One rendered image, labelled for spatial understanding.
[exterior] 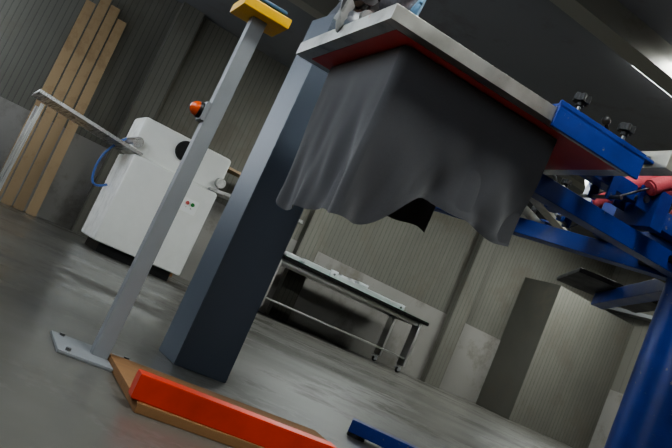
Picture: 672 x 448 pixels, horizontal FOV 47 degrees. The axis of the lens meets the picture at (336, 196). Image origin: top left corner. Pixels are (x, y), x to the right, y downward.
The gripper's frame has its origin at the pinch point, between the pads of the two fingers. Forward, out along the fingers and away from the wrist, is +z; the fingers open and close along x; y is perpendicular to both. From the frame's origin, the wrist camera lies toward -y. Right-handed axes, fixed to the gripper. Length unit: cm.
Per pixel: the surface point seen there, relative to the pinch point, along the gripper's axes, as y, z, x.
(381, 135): -21.7, 25.0, -10.4
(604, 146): -30, 2, -63
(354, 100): -6.2, 16.4, -6.9
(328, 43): 6.6, 3.0, 1.3
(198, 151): 10.4, 42.9, 18.9
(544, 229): 45, 7, -113
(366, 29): -15.8, 3.1, 1.3
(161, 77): 812, -124, -67
